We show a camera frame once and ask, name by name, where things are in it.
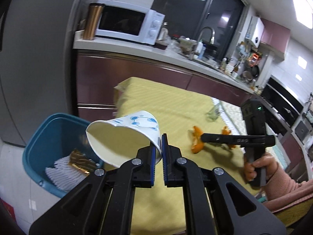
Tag green clear plastic wrapper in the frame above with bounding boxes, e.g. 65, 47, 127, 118
206, 102, 221, 122

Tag white foam fruit net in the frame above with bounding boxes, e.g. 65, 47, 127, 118
45, 155, 86, 192

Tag gold foil snack wrapper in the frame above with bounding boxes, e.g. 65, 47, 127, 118
68, 149, 97, 174

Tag white blue-dotted paper cup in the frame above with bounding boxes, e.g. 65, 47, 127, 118
85, 110, 162, 168

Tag pink sleeve right forearm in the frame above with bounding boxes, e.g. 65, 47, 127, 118
263, 165, 312, 212

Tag blue plastic trash bin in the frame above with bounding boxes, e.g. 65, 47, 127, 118
22, 113, 104, 198

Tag steel kitchen faucet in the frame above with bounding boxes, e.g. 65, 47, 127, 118
194, 26, 216, 57

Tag white kitchen countertop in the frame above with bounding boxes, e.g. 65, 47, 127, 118
73, 30, 254, 94

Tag dark kitchen window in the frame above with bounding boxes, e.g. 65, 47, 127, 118
152, 0, 245, 60

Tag maroon lower kitchen cabinets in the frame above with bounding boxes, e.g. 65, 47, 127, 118
76, 50, 253, 121

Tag person's right hand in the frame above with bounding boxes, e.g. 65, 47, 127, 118
244, 152, 279, 181

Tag small orange peel piece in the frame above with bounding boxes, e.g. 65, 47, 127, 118
221, 126, 237, 150

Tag built-in black oven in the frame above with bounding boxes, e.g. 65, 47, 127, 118
260, 76, 313, 157

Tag black frying pan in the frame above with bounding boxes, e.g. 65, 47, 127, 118
250, 65, 260, 79

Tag yellow patterned table cloth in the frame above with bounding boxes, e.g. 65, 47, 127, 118
120, 91, 259, 234

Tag pink upper cabinet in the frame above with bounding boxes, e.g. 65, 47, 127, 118
261, 19, 291, 60

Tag white soap dispenser bottle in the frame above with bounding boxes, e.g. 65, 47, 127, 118
194, 40, 203, 58

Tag white water heater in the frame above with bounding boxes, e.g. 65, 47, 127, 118
245, 16, 264, 48

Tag glass kettle jug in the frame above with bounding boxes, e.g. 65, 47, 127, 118
157, 22, 168, 41

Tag white microwave oven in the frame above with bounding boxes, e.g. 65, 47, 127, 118
95, 0, 165, 45

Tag grey double-door refrigerator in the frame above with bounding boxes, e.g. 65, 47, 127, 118
1, 0, 81, 146

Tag copper travel mug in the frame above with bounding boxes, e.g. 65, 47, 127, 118
83, 3, 104, 40

